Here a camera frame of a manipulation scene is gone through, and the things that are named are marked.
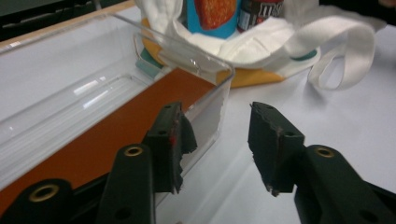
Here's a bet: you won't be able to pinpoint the dark candy jar red lid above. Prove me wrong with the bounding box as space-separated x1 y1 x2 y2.
236 0 285 34

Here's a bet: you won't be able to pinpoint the clear plastic container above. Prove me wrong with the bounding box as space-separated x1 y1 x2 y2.
0 12 236 218

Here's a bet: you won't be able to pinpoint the brown box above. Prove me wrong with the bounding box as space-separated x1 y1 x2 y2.
0 67 219 216

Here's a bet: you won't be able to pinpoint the blue snack box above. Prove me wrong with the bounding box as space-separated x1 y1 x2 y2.
186 0 242 40

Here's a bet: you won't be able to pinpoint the white tote bag coloured blobs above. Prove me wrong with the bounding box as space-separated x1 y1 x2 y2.
134 0 387 91

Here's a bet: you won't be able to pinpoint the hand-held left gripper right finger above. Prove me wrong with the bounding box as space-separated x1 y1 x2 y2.
247 101 396 224

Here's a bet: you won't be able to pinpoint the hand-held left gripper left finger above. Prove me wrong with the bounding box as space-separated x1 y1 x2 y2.
94 101 199 224

